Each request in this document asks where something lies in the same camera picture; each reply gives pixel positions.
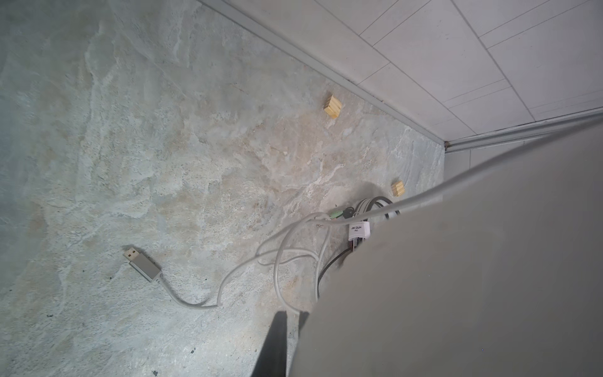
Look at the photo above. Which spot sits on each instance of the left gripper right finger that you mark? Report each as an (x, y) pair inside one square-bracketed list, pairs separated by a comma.
[(302, 319)]

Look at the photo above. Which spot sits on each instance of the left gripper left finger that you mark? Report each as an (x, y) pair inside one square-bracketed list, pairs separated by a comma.
[(272, 359)]

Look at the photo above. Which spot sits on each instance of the black and white headphones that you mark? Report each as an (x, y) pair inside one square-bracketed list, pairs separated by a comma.
[(358, 231)]

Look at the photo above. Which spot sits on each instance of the wooden block back right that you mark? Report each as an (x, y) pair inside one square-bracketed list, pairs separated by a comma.
[(398, 189)]

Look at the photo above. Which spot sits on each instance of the wooden block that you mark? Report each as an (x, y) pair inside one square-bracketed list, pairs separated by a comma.
[(333, 107), (398, 189)]

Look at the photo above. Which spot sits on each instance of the wooden block back centre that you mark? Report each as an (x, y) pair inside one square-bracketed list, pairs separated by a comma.
[(333, 107)]

